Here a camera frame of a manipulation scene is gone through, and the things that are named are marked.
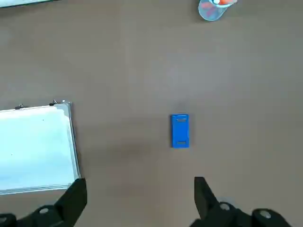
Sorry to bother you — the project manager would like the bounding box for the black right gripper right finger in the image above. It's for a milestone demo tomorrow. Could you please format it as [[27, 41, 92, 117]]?
[[189, 176, 294, 227]]

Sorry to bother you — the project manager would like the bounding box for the white side table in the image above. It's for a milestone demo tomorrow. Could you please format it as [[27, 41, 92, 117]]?
[[0, 0, 54, 8]]

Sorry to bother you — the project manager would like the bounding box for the clear plastic pen cup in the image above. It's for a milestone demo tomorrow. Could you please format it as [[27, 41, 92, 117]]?
[[197, 0, 238, 22]]

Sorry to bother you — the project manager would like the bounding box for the red marker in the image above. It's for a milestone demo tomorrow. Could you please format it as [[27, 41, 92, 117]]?
[[218, 0, 238, 7]]

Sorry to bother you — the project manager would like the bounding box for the silver-framed whiteboard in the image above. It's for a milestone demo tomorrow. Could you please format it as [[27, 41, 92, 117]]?
[[0, 99, 81, 196]]

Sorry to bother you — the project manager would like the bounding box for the blue whiteboard eraser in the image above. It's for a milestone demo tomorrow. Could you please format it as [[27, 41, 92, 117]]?
[[170, 113, 196, 149]]

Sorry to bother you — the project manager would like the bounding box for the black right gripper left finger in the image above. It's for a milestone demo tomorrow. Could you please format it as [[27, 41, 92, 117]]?
[[0, 177, 88, 227]]

